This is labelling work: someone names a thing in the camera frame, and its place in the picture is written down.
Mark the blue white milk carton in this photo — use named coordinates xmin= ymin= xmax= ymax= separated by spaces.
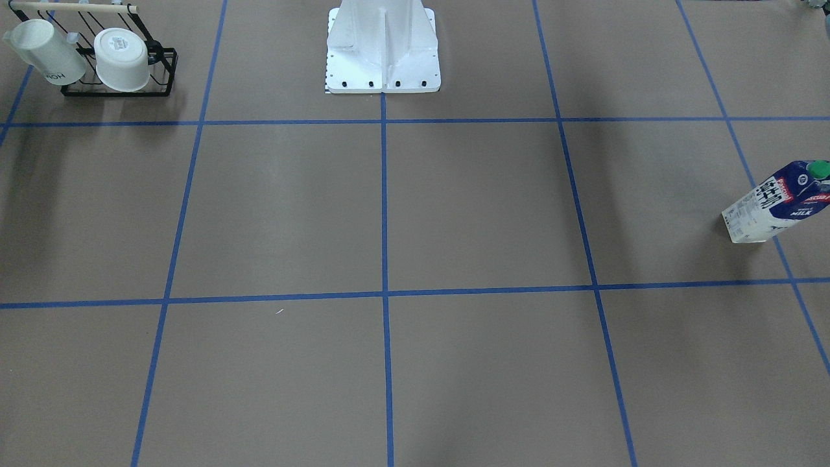
xmin=722 ymin=160 xmax=829 ymax=243

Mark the white mug upside down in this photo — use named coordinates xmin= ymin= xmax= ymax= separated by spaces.
xmin=93 ymin=29 xmax=149 ymax=92

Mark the black wire mug rack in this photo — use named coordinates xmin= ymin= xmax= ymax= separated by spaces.
xmin=5 ymin=1 xmax=178 ymax=97

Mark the white mug lying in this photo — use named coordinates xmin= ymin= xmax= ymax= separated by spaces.
xmin=2 ymin=19 xmax=87 ymax=86

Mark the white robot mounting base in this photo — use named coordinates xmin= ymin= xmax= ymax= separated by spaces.
xmin=324 ymin=1 xmax=442 ymax=94

